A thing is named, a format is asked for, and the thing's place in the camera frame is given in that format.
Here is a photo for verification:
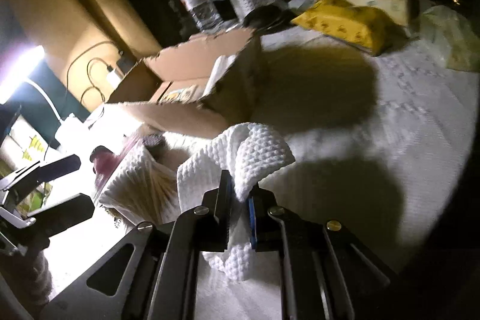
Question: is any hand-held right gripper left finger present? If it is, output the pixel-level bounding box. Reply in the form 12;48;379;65
37;170;235;320

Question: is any pale green plastic bag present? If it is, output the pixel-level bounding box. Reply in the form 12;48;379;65
418;5;480;72

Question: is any white cloth in box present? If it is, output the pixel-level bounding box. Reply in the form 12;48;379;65
202;55;237;99

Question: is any white textured towel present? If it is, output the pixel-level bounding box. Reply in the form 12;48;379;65
177;122;296;281

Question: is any folded white towel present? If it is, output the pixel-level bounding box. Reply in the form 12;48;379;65
98;144;181;225

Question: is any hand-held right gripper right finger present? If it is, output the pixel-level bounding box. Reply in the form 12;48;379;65
245;185;399;320

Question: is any person's left forearm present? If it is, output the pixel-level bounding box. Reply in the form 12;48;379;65
13;249;54;310

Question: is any white wall charger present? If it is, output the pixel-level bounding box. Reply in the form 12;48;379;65
106;66;124;87

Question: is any white power adapter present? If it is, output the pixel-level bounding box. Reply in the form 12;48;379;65
54;113;89;150

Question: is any cardboard box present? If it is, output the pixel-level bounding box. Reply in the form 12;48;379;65
106;27;263;141

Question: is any dark charging cable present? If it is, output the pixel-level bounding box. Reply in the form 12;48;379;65
64;40;124;109

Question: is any yellow patterned pillow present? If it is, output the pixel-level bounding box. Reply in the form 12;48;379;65
290;0;404;56

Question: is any cream pillow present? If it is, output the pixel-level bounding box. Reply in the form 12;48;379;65
339;0;411;26

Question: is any black round object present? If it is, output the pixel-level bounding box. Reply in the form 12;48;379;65
243;5;295;30

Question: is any white quilted bedspread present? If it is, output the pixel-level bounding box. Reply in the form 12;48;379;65
161;0;477;320

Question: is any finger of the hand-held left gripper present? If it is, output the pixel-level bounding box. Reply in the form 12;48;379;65
0;154;82;193
0;193;95;257

